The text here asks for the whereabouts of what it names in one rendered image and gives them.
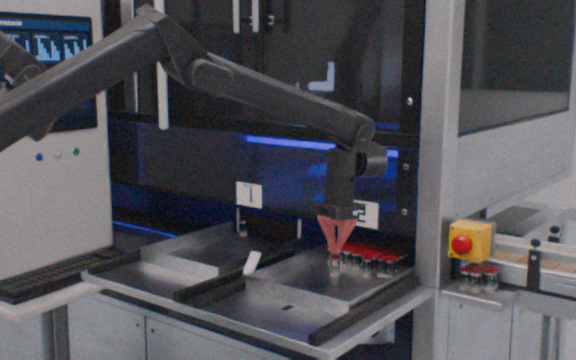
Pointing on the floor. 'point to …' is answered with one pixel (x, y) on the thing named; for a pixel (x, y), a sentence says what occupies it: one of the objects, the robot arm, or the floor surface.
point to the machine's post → (437, 173)
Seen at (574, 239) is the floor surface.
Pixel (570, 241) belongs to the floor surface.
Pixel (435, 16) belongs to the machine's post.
